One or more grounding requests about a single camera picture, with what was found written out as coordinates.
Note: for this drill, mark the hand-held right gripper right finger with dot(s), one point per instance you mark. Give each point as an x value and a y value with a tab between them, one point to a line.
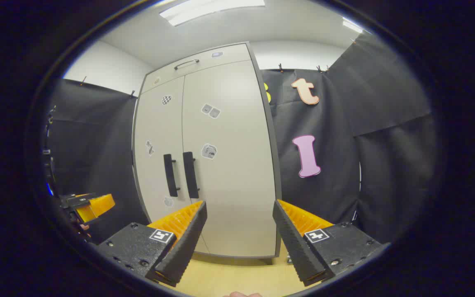
295	239

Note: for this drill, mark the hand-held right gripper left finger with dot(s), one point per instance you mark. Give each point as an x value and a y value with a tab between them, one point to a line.
188	237

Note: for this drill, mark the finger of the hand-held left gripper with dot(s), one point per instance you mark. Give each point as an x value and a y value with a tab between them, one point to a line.
95	206

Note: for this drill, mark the beige double-door shoe cabinet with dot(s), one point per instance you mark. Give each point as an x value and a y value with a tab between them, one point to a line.
278	185

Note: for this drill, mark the beige cabinet door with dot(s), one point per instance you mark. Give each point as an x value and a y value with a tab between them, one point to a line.
233	136
157	123

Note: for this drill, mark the beige cabinet drawer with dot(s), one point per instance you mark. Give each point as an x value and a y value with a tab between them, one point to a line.
204	62

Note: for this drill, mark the black backdrop cloth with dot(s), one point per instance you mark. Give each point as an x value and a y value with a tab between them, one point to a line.
386	165

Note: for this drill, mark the large ceiling light panel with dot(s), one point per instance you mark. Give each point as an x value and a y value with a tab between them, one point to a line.
208	10

